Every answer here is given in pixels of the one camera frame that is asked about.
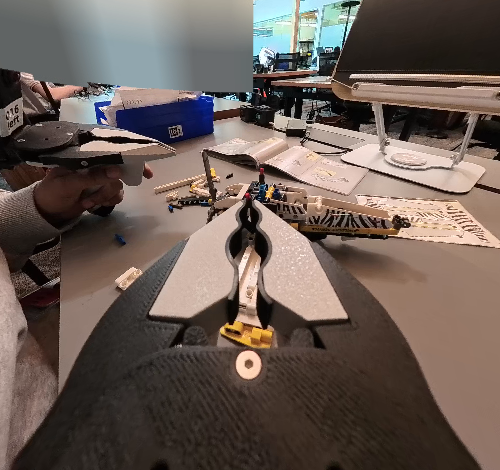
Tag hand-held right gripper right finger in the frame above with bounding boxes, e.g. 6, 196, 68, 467
250, 200, 349, 332

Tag black laptop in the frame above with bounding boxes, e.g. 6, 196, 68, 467
334, 0, 500, 85

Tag person's left hand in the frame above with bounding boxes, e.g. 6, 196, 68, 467
33, 165, 126, 226

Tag white three-hole lego connector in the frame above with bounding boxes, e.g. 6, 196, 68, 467
114, 267, 142, 291

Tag black floor lamp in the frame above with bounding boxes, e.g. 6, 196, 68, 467
341, 1, 362, 54

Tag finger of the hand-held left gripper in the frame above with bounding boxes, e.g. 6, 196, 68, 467
79, 123, 176, 151
77, 139, 177, 164

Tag white long lego beam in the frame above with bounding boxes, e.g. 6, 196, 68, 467
154, 177, 204, 194

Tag white packaging bags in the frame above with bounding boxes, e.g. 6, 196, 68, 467
99, 86, 204, 126

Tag black cable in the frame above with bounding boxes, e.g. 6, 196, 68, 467
301, 128, 349, 156

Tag lego helicopter model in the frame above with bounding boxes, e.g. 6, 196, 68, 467
201, 151, 411, 349

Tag blue storage bin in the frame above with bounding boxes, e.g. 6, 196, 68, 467
94, 95, 215, 145

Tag black office chair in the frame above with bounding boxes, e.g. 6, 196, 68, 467
273, 52, 301, 72
318, 50, 341, 76

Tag white laptop stand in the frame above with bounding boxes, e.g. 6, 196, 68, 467
331, 72, 500, 194

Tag lego instruction booklet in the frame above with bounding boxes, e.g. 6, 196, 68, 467
202, 138, 370, 197

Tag wooden office desk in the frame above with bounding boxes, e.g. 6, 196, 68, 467
253, 69, 319, 83
271, 77, 340, 91

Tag person's left forearm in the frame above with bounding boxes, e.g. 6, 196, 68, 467
0, 182, 80, 273

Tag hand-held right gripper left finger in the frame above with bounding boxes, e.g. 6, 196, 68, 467
148, 200, 251, 332

